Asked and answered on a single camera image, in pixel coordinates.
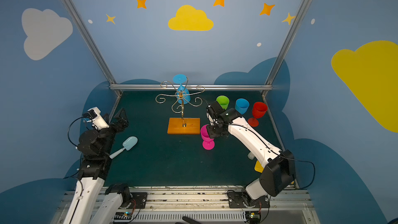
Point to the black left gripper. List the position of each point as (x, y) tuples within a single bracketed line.
[(117, 124)]

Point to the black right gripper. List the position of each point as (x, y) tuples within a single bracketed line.
[(213, 130)]

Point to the magenta wine glass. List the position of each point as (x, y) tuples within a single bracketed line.
[(208, 143)]

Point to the light green wine glass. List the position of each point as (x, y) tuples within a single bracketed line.
[(223, 101)]

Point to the blue wine glass front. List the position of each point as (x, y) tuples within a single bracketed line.
[(242, 105)]

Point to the blue wine glass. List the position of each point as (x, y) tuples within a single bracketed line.
[(242, 105), (182, 92)]

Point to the red wine glass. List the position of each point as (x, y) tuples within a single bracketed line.
[(258, 111)]

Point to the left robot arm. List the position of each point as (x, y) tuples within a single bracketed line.
[(95, 146)]

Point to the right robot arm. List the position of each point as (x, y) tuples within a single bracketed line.
[(278, 166)]

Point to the wooden rack base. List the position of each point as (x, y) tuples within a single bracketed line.
[(186, 126)]

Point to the light blue spatula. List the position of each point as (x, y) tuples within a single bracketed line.
[(128, 144)]

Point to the yellow plastic piece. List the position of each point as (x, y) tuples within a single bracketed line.
[(258, 167)]

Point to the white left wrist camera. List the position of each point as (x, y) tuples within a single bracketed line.
[(94, 116)]

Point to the aluminium frame rail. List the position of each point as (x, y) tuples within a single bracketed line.
[(157, 87)]

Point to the gold wire glass rack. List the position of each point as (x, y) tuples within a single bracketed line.
[(176, 107)]

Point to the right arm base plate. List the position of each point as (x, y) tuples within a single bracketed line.
[(237, 199)]

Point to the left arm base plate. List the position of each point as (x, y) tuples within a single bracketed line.
[(137, 200)]

